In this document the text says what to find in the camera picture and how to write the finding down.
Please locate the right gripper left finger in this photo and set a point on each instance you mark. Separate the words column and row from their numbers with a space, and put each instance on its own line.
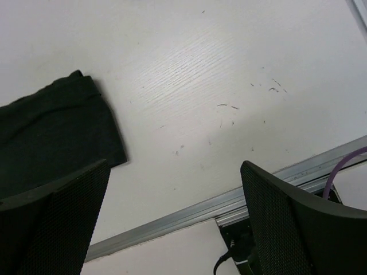
column 47, row 230

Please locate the front aluminium table rail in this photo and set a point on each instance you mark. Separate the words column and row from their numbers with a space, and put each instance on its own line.
column 228, row 207

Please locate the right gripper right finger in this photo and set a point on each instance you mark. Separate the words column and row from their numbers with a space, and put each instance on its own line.
column 297, row 232

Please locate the black trousers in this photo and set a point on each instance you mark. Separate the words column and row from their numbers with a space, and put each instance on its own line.
column 65, row 126

